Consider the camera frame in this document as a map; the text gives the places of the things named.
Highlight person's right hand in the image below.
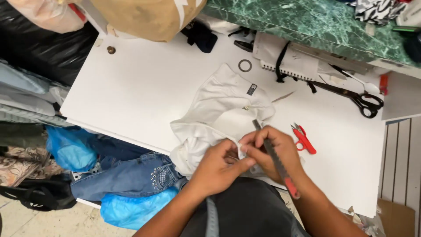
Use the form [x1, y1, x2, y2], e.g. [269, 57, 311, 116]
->
[238, 125, 307, 185]

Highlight person's left hand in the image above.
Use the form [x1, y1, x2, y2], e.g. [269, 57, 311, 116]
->
[186, 138, 257, 198]

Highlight grey seam ripper red handle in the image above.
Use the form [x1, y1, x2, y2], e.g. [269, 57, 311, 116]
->
[252, 119, 301, 200]

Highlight white garment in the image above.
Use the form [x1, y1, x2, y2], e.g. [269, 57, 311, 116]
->
[169, 63, 276, 180]

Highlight red thread snips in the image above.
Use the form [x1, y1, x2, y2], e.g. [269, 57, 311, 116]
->
[291, 123, 317, 155]

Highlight person's dark trousers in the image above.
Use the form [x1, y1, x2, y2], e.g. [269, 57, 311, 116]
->
[179, 177, 311, 237]

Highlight grey measuring tape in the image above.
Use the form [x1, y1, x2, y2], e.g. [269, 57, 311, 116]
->
[205, 197, 219, 237]

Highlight white spiral notebook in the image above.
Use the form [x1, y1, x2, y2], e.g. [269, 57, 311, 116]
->
[253, 32, 319, 82]

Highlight black clip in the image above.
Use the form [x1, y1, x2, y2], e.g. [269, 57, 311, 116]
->
[234, 40, 254, 53]

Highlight large black scissors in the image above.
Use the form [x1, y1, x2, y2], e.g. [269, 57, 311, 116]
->
[309, 80, 384, 119]

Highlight black fabric piece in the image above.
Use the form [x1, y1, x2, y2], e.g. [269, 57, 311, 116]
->
[181, 20, 218, 54]

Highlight white plastic spoon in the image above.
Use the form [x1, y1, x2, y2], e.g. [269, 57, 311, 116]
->
[330, 64, 380, 94]

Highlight green marble counter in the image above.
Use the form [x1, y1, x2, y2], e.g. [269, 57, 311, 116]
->
[201, 0, 421, 68]

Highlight blue jeans with studs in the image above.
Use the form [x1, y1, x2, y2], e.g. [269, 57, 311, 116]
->
[71, 135, 188, 202]

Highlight blue plastic bag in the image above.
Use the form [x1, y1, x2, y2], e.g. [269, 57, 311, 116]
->
[45, 126, 98, 172]
[100, 187, 179, 230]

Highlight red lighter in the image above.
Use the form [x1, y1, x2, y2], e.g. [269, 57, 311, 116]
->
[379, 74, 389, 96]

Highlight cardboard piece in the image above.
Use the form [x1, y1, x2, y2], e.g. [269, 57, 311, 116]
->
[376, 198, 416, 237]

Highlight brown paper bag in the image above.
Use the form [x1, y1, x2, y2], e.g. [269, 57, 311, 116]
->
[89, 0, 208, 42]

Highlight black white patterned cloth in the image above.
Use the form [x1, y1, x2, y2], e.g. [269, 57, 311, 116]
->
[349, 0, 408, 26]

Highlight black handbag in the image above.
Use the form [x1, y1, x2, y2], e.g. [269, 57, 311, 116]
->
[0, 174, 77, 212]

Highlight stack of folded clothes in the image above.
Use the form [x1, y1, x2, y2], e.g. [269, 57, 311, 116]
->
[0, 59, 74, 149]

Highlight black plastic bag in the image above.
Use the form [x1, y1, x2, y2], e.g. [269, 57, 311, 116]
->
[0, 0, 99, 87]

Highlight black strap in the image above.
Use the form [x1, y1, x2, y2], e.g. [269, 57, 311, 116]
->
[276, 40, 291, 83]

